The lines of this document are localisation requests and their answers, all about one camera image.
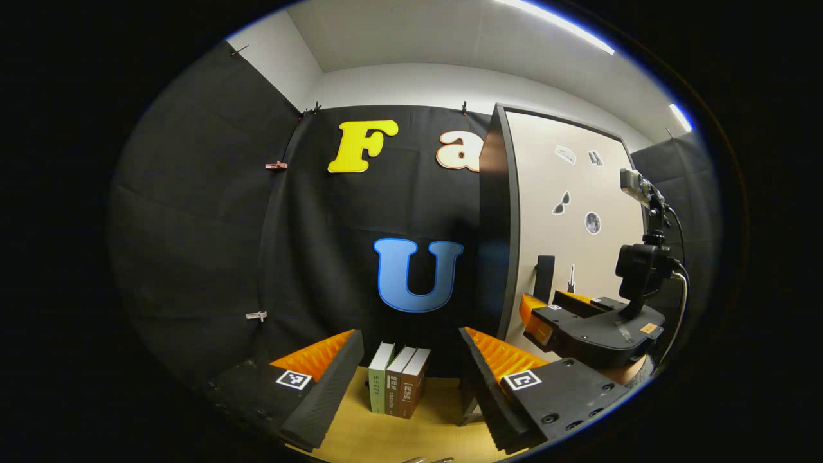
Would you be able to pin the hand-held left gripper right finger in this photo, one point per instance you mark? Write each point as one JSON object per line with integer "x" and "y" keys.
{"x": 492, "y": 399}

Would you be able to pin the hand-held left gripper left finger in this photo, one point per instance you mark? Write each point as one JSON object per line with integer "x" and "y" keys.
{"x": 328, "y": 399}

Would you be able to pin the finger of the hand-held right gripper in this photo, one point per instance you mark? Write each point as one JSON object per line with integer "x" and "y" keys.
{"x": 527, "y": 315}
{"x": 572, "y": 296}

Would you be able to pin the beige cabinet door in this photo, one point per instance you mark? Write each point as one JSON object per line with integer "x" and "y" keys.
{"x": 578, "y": 257}

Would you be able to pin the dark grey cabinet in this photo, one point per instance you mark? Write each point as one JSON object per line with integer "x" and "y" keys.
{"x": 495, "y": 225}

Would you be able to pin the green book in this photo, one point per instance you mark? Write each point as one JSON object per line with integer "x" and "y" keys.
{"x": 379, "y": 379}

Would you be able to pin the thin brown book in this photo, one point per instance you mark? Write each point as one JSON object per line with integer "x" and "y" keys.
{"x": 395, "y": 382}

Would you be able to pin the thick brown book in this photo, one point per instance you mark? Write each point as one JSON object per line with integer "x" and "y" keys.
{"x": 413, "y": 386}

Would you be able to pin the white cloth clip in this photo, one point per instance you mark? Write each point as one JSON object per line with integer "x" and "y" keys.
{"x": 256, "y": 316}

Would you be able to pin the small ceiling light panel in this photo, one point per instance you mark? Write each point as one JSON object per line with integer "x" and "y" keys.
{"x": 681, "y": 117}

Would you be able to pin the black backdrop cloth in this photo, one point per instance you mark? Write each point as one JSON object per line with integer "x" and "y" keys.
{"x": 193, "y": 225}

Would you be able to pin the red cloth clip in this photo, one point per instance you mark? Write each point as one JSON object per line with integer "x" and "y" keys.
{"x": 276, "y": 165}

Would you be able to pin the long ceiling light panel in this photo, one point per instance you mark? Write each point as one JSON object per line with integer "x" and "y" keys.
{"x": 559, "y": 26}

